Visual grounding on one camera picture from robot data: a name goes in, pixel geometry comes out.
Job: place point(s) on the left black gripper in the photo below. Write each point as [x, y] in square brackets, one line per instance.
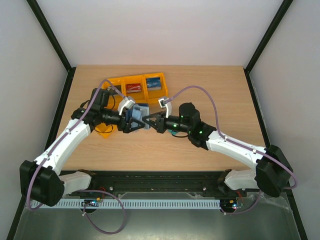
[126, 127]

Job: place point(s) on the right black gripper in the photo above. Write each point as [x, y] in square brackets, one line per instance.
[160, 122]

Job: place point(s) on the blue leather card holder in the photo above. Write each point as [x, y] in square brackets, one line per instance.
[138, 111]

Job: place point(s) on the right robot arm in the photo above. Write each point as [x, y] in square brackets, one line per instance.
[269, 169]

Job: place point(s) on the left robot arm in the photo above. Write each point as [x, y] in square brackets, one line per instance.
[41, 179]

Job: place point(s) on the teal VIP card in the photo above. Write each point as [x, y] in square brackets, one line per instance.
[173, 133]

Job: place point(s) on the red cards stack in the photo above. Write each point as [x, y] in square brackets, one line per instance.
[133, 88]

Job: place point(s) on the blue cards stack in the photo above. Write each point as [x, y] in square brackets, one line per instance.
[153, 83]

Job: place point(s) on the black cards stack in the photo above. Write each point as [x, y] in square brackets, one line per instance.
[114, 91]

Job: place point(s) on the yellow bin right of row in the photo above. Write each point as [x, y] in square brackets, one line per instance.
[153, 96]

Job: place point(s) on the yellow bin of row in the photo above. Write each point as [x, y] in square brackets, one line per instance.
[106, 82]
[138, 97]
[153, 96]

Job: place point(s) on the separate yellow bin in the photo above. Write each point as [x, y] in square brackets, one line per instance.
[105, 130]

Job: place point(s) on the yellow bin middle of row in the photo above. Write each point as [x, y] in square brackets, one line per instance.
[138, 97]

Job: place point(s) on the yellow bin leftmost of row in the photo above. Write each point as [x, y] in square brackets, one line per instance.
[106, 82]

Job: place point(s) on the left controller board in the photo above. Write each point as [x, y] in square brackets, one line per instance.
[92, 202]

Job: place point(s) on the controller board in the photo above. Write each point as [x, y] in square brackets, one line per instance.
[92, 202]
[231, 205]

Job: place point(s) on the right controller board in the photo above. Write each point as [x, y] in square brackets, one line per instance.
[231, 205]

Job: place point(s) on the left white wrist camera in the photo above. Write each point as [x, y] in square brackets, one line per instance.
[127, 103]

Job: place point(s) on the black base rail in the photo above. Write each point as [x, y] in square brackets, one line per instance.
[204, 183]

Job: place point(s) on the light blue slotted cable duct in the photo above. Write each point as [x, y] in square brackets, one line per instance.
[144, 204]

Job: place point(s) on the left black frame post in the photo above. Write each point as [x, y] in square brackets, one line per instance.
[42, 20]

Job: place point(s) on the black frame post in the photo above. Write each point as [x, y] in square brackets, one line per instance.
[42, 20]
[276, 20]

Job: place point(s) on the right black frame post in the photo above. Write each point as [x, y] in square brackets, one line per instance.
[276, 20]

